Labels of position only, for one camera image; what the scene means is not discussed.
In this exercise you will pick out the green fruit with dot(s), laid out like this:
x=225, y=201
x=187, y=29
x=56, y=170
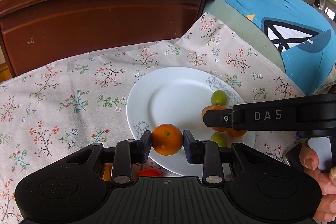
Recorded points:
x=219, y=98
x=220, y=138

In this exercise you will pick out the person's right hand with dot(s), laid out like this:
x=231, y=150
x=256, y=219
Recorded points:
x=326, y=209

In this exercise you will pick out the floral tablecloth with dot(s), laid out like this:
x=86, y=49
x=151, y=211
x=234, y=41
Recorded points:
x=66, y=105

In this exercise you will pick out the brown wooden cabinet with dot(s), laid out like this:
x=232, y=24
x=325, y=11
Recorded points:
x=36, y=32

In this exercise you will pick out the brown kiwi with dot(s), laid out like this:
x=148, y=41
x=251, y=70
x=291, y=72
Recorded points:
x=205, y=110

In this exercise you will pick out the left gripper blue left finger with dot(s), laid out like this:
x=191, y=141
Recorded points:
x=127, y=153

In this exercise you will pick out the green sofa cushion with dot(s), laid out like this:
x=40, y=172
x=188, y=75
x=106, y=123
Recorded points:
x=245, y=29

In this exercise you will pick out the green fruit bottom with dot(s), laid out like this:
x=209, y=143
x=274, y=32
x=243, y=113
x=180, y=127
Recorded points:
x=220, y=138

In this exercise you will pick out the white plate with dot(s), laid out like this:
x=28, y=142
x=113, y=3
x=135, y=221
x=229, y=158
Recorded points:
x=175, y=95

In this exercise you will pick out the large orange tangerine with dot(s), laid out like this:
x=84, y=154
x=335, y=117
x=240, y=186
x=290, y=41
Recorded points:
x=107, y=174

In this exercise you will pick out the blue shark plush pillow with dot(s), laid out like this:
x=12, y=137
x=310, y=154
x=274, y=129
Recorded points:
x=303, y=37

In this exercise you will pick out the small tangerine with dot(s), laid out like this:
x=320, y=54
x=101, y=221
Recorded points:
x=166, y=139

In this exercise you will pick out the red cherry tomato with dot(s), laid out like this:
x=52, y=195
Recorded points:
x=151, y=172

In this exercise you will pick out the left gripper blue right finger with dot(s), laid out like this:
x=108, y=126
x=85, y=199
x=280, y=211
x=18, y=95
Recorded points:
x=205, y=153

